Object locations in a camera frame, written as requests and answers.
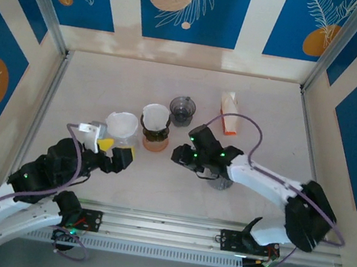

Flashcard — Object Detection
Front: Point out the orange plastic dripper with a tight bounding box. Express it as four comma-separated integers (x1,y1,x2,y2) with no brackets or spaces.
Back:
140,134,171,155

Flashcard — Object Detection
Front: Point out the olive green plastic dripper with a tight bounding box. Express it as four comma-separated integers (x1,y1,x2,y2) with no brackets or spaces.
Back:
136,106,174,145

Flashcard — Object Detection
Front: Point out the light grey plastic dripper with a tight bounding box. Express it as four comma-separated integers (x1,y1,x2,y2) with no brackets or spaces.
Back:
206,175,235,193

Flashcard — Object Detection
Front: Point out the dark grey plastic dripper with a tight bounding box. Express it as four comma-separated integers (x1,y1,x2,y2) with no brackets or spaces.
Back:
166,93,199,130

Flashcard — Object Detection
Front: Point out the white orange coffee filter pack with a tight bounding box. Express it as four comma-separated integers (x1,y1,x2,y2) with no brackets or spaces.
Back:
214,89,245,137

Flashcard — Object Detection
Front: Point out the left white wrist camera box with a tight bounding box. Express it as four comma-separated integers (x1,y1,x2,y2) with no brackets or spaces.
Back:
74,118,110,155

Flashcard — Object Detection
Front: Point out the left black mount plate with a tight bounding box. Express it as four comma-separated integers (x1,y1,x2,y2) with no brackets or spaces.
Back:
59,205,104,235

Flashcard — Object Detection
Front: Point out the black mount plate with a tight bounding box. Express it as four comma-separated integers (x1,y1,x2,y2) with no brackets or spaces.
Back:
217,228,283,261
59,205,104,235

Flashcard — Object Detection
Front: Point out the aluminium side rail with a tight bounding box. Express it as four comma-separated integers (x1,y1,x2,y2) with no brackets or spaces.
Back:
7,43,75,189
277,89,352,241

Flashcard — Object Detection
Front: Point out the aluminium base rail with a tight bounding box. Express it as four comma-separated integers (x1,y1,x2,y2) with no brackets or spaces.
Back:
0,182,348,267

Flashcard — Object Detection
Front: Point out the right black mount plate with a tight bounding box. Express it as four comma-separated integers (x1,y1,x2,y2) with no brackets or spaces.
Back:
217,228,283,261

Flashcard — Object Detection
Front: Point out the white slotted cable duct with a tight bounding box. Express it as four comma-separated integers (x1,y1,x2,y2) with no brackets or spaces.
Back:
23,222,244,267

